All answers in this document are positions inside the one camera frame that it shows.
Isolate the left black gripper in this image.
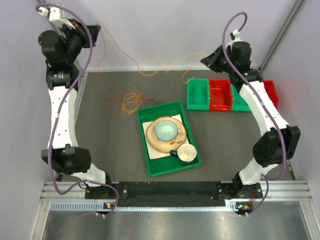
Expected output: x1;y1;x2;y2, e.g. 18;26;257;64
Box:
58;18;100;65

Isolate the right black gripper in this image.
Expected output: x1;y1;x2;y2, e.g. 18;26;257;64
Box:
200;45;236;75

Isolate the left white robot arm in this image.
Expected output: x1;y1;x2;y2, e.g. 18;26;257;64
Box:
35;3;115;199

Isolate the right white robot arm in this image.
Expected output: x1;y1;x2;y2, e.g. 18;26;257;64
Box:
200;29;301;200

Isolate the red bin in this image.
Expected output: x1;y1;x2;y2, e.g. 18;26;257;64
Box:
208;78;233;112
263;80;279;109

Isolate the green bin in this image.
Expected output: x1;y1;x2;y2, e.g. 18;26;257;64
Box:
186;78;210;111
231;85;251;112

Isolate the pale blue upturned bowl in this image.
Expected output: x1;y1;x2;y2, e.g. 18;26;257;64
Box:
154;120;178;142

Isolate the white and green cup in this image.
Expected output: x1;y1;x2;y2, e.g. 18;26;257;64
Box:
169;144;197;166

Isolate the beige ceramic plate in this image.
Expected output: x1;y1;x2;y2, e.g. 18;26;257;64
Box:
146;116;187;153

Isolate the white paper napkin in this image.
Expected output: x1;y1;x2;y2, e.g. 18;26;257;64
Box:
142;114;189;160

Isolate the large green plastic tray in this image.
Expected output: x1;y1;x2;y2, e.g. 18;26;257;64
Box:
137;101;202;177

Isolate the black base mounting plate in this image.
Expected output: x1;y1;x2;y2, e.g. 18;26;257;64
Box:
84;181;264;201

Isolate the left aluminium frame post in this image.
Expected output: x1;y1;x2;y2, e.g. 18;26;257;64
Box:
36;0;82;71

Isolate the aluminium frame post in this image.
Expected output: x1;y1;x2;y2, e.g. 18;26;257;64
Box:
259;0;305;72
36;0;82;71

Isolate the right aluminium frame post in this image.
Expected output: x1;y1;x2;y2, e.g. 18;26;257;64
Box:
259;0;305;72

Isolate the aluminium front rail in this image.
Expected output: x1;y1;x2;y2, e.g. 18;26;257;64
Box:
40;180;312;202

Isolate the grey slotted cable duct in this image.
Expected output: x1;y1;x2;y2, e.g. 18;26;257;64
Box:
50;201;245;212

